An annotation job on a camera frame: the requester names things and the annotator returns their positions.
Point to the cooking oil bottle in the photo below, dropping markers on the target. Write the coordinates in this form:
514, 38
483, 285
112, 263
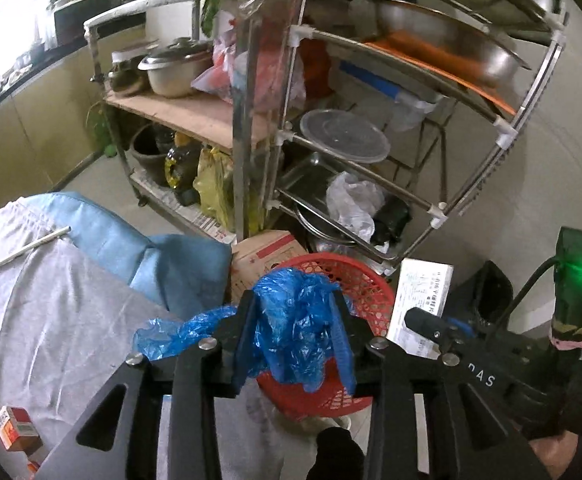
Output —
181, 170

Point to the yellow plastic bag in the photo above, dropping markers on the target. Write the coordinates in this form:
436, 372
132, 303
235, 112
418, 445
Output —
216, 190

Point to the blue plastic bag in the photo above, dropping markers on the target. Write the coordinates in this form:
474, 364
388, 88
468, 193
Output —
291, 320

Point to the metal shelf rack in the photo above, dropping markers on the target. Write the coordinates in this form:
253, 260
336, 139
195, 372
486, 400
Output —
243, 110

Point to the green plastic bottle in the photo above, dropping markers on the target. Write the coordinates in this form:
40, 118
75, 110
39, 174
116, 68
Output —
102, 132

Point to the white plastic bag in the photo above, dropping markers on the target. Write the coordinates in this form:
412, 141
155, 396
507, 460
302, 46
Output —
353, 205

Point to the orange board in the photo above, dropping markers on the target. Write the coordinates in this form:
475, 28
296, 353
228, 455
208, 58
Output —
421, 52

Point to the black plastic bag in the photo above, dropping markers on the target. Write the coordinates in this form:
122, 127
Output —
393, 220

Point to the person's right hand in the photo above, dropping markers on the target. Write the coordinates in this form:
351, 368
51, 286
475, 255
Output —
561, 455

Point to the black crate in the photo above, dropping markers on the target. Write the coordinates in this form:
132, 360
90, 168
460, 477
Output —
86, 15

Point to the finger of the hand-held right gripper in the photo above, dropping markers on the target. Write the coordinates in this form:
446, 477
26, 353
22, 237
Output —
458, 326
423, 322

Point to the white paper box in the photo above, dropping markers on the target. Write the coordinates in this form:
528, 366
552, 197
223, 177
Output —
418, 295

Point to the newspaper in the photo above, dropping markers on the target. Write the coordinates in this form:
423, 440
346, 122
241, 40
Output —
206, 222

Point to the steel pot with lid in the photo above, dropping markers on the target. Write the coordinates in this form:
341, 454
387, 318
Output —
171, 77

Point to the small steel pot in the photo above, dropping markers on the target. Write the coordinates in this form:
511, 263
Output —
126, 80

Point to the blue and white packet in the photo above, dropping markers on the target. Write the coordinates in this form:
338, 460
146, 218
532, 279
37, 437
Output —
371, 77

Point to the cardboard box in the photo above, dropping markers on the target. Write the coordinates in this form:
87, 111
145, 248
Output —
266, 255

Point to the kitchen counter cabinets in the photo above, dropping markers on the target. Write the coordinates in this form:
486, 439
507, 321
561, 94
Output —
31, 125

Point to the clear plastic container lid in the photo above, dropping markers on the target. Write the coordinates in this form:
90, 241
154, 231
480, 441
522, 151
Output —
343, 135

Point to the small orange and white box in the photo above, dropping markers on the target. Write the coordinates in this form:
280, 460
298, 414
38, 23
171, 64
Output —
11, 425

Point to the red plastic mesh basket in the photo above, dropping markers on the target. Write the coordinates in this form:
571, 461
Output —
366, 290

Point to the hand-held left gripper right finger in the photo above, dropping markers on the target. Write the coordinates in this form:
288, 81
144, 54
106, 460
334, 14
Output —
343, 355

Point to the blue cloth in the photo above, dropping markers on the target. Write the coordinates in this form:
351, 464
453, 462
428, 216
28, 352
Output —
181, 270

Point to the green leafy vegetable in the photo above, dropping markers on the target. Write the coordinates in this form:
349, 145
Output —
216, 0

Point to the grey tablecloth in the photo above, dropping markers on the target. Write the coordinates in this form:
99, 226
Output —
61, 320

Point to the pink plastic bag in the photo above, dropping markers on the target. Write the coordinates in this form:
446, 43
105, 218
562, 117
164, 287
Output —
266, 80

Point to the black bin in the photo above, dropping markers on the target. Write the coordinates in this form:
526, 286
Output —
491, 285

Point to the black bucket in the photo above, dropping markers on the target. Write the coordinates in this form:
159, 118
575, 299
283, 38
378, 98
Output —
146, 155

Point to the black cloth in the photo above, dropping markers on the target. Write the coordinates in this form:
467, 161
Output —
333, 452

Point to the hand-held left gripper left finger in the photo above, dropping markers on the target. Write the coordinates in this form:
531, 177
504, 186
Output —
243, 355

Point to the steel tray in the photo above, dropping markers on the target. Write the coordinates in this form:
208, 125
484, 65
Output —
306, 185

